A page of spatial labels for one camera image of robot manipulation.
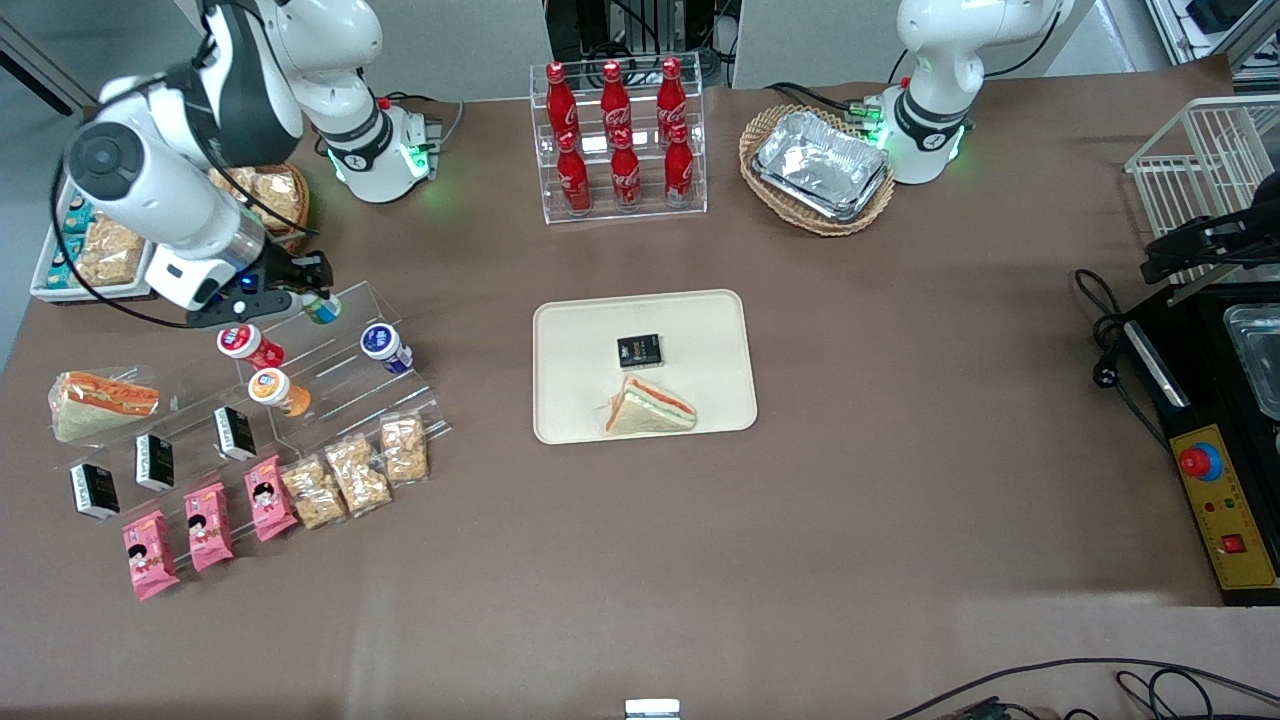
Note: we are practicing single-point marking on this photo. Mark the red rocker switch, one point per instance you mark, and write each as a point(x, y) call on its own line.
point(1233, 544)

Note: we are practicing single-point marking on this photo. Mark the aluminium frame rack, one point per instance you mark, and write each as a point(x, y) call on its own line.
point(1210, 30)

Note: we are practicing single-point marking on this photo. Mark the clear bag of granola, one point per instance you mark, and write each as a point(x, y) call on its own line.
point(108, 255)

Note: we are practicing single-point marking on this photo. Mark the light woven wicker basket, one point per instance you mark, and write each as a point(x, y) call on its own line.
point(775, 205)

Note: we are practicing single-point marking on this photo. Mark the red gum bottle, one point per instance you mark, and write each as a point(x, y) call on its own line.
point(248, 345)

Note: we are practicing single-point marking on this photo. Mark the clear bag of crackers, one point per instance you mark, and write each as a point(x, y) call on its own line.
point(232, 185)
point(277, 197)

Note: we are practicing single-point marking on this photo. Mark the wrapped triangle sandwich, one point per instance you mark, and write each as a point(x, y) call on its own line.
point(100, 400)
point(650, 412)

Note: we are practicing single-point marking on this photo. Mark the clear acrylic bottle rack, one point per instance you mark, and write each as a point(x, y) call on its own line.
point(620, 215)

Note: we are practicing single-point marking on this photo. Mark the black sealing machine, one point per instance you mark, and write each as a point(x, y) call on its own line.
point(1215, 410)

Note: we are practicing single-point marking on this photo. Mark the small black snack box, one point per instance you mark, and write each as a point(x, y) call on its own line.
point(235, 433)
point(640, 350)
point(155, 462)
point(95, 490)

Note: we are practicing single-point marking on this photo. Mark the green gum bottle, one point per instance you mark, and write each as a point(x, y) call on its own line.
point(322, 308)

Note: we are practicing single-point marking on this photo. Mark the small teal box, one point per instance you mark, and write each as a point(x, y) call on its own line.
point(60, 270)
point(78, 214)

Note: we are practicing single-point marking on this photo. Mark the red cola bottle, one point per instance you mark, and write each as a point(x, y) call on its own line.
point(671, 95)
point(679, 172)
point(614, 98)
point(573, 180)
point(626, 178)
point(558, 100)

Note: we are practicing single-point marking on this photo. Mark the stainless steel tray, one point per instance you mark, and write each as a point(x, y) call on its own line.
point(1255, 350)

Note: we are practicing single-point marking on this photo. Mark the clear acrylic step riser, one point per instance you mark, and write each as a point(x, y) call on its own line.
point(190, 425)

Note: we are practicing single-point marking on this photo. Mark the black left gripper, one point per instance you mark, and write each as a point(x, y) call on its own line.
point(1222, 238)

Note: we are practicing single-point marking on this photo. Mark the blue gum bottle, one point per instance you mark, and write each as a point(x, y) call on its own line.
point(385, 348)

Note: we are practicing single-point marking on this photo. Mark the clear bag of nuts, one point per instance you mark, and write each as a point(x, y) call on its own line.
point(358, 475)
point(405, 448)
point(312, 492)

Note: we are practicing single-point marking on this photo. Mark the white rectangular snack tray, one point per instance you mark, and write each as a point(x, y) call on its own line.
point(45, 290)

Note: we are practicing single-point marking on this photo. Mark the dark brown wicker basket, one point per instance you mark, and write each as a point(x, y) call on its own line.
point(298, 225)

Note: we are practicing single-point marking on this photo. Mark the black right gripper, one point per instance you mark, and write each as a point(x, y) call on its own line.
point(287, 270)

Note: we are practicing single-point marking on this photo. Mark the clear acrylic tiered shelf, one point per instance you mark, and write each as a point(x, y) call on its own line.
point(340, 380)

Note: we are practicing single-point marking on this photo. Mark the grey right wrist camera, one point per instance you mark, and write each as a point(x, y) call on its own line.
point(195, 270)

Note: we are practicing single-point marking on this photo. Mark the yellow control panel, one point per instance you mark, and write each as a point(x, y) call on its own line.
point(1235, 510)

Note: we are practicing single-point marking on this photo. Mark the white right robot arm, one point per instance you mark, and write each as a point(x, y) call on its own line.
point(330, 60)

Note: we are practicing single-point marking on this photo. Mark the red emergency stop button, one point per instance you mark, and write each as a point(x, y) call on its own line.
point(1197, 462)

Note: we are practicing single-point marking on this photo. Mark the cream plastic serving tray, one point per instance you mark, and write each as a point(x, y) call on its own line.
point(700, 330)

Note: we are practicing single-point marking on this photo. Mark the pink snack packet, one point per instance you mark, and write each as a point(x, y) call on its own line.
point(208, 527)
point(270, 498)
point(150, 555)

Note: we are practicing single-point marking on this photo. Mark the aluminium foil container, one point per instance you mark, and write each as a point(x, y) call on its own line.
point(820, 160)

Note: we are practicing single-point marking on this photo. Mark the silver metal lever strip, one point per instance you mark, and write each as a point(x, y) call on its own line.
point(1190, 291)

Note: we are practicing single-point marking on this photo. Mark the orange gum bottle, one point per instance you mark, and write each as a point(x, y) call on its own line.
point(278, 390)

